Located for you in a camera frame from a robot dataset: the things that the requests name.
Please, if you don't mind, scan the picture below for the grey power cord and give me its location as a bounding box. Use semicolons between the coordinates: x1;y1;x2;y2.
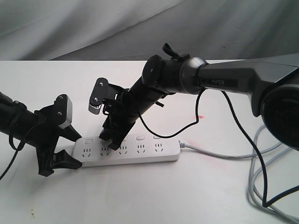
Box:
178;125;299;221

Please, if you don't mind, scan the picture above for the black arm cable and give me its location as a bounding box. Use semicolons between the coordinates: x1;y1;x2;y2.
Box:
137;90;299;208
0;102;47;181

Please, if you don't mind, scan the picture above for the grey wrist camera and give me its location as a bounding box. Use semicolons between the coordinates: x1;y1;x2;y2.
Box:
52;94;72;129
88;77;109;115

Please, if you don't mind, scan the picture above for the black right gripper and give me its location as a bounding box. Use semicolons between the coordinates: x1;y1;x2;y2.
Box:
99;92;138;150

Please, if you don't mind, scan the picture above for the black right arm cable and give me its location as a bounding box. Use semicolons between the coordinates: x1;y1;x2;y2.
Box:
137;90;299;208

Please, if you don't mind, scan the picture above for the grey backdrop cloth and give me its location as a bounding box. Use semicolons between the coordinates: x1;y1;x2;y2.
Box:
0;0;299;60

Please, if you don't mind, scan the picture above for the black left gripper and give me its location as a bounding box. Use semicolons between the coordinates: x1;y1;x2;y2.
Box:
34;104;82;176

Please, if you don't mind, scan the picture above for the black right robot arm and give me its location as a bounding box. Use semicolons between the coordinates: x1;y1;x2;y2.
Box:
100;44;299;150

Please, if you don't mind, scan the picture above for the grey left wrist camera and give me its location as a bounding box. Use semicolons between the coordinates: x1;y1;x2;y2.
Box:
52;94;72;129

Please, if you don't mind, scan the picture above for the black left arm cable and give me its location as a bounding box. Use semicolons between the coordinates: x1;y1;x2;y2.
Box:
0;102;47;181

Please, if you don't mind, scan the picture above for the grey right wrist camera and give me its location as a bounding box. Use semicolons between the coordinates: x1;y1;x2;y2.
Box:
88;77;109;115

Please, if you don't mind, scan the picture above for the white five-outlet power strip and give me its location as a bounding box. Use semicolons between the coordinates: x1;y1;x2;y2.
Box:
72;134;180;168

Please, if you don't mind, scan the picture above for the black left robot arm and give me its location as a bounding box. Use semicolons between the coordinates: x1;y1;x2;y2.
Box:
0;93;82;177

